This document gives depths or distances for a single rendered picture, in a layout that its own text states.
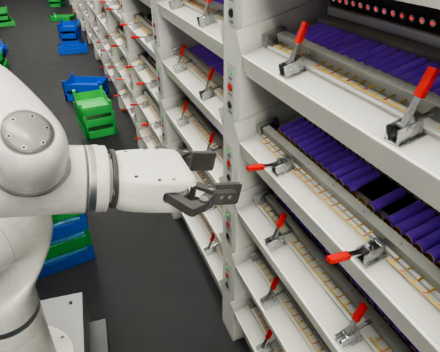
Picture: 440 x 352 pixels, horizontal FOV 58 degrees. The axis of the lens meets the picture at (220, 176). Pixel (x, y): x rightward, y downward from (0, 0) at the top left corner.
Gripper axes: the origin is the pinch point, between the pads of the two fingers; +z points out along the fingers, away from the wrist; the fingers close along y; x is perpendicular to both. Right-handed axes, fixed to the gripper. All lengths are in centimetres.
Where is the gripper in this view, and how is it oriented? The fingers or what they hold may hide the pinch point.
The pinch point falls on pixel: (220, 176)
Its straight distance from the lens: 56.7
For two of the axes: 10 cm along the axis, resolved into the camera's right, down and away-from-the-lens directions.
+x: 1.9, -8.7, -4.6
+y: 3.7, 5.0, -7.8
